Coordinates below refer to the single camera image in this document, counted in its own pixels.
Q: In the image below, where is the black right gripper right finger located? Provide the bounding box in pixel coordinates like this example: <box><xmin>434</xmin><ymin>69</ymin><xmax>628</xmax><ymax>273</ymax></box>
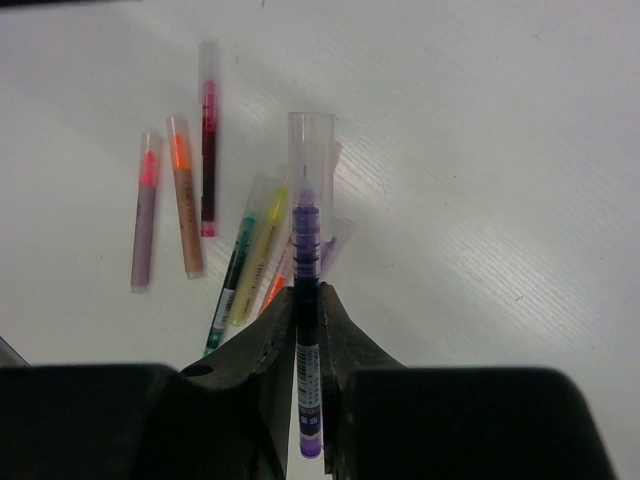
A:
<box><xmin>318</xmin><ymin>282</ymin><xmax>405</xmax><ymax>479</ymax></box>

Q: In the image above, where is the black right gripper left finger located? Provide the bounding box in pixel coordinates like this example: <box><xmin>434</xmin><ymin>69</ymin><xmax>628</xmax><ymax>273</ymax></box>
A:
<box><xmin>181</xmin><ymin>287</ymin><xmax>295</xmax><ymax>479</ymax></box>

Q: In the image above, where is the green pen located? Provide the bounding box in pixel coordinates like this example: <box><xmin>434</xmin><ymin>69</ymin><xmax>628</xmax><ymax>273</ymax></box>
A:
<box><xmin>203</xmin><ymin>174</ymin><xmax>272</xmax><ymax>356</ymax></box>

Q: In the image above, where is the dark red pen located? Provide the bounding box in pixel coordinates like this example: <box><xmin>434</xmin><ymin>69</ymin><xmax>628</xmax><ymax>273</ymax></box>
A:
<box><xmin>199</xmin><ymin>41</ymin><xmax>219</xmax><ymax>238</ymax></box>

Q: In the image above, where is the yellow highlighter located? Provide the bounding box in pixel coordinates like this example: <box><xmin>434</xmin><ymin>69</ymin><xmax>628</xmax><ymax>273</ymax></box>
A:
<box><xmin>229</xmin><ymin>165</ymin><xmax>288</xmax><ymax>327</ymax></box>

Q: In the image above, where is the orange highlighter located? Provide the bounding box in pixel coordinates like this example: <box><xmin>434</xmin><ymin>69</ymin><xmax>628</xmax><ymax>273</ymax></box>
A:
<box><xmin>167</xmin><ymin>115</ymin><xmax>204</xmax><ymax>279</ymax></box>

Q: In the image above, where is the pink highlighter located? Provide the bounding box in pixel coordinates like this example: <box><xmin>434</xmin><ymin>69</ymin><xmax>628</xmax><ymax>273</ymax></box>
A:
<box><xmin>130</xmin><ymin>131</ymin><xmax>162</xmax><ymax>293</ymax></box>

